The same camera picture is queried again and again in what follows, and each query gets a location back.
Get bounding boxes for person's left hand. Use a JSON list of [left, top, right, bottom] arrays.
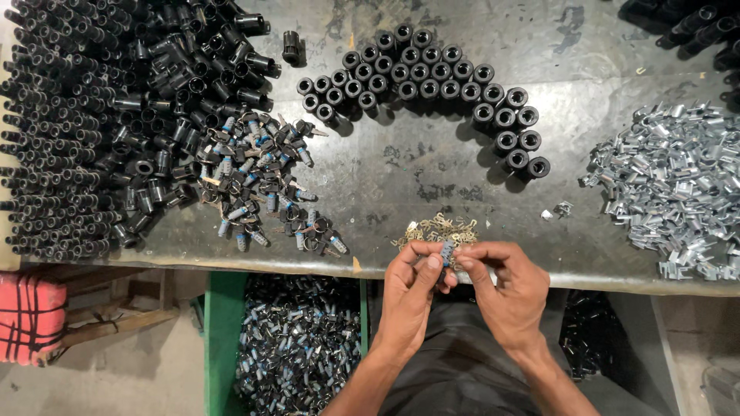
[[373, 240, 459, 359]]

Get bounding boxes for person's right hand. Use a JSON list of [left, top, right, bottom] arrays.
[[453, 242, 551, 355]]

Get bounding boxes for pile of small brass plates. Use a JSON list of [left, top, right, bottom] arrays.
[[391, 213, 481, 271]]

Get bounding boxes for black bag of parts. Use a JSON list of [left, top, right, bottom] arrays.
[[558, 289, 622, 382]]

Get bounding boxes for person's dark trousers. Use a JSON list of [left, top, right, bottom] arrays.
[[368, 282, 666, 416]]

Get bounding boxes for green crate of lock cylinders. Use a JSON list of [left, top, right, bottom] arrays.
[[203, 270, 370, 416]]

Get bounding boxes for pile of keyed lock cylinders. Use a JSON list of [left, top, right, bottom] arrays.
[[195, 111, 350, 258]]

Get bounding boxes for pile of silver metal clips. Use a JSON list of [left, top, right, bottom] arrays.
[[579, 101, 740, 282]]

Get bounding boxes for clear plastic container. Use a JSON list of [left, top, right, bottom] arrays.
[[701, 364, 740, 416]]

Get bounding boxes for group of upright black housings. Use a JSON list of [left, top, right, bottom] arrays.
[[296, 23, 552, 181]]

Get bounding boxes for single black lock housing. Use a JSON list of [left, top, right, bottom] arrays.
[[281, 30, 303, 65]]

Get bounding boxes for wooden bench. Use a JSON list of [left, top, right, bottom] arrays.
[[35, 265, 181, 365]]

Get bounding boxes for small heap of black housings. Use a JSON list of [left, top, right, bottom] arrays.
[[619, 0, 740, 107]]

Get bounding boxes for large heap of black housings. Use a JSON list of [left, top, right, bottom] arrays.
[[0, 0, 283, 262]]

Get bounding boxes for red tied sack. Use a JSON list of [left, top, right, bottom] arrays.
[[0, 272, 68, 367]]

